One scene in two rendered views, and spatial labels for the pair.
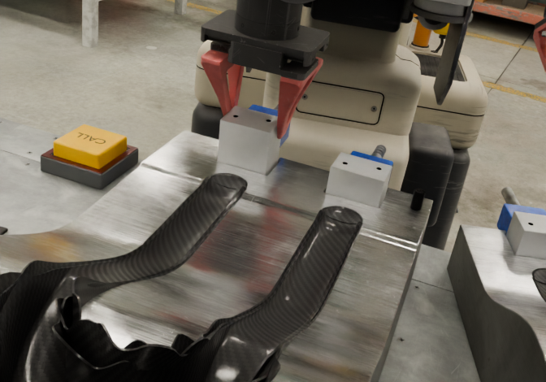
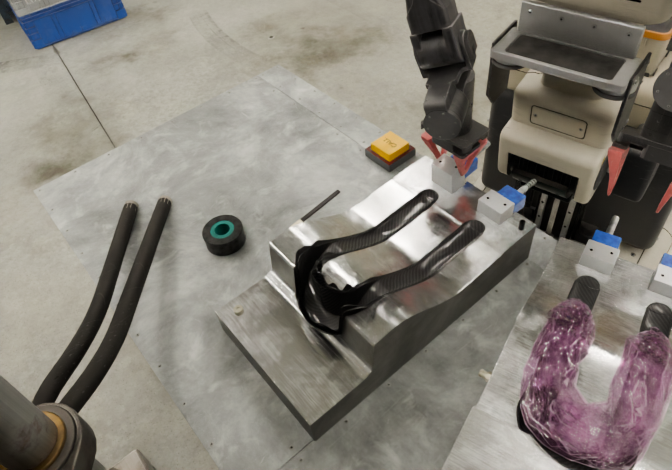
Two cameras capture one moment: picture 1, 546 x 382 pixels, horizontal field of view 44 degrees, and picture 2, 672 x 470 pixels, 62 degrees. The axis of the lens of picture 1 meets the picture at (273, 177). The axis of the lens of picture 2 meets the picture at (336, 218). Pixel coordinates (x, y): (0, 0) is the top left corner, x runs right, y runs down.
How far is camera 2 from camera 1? 0.54 m
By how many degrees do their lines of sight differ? 36
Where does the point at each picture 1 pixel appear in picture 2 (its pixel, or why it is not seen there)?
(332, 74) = (553, 105)
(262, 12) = not seen: hidden behind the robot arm
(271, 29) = not seen: hidden behind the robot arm
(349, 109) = (564, 127)
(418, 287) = (527, 264)
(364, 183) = (492, 211)
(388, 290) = (471, 273)
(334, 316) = (436, 280)
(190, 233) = (399, 222)
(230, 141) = (435, 173)
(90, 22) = not seen: outside the picture
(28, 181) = (357, 162)
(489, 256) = (560, 261)
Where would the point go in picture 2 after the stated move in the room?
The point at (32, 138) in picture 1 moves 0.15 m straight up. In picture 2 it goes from (368, 131) to (364, 76)
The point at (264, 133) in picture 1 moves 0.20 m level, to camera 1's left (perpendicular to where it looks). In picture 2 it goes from (449, 175) to (354, 142)
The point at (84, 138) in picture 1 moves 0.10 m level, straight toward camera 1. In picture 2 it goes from (386, 142) to (375, 173)
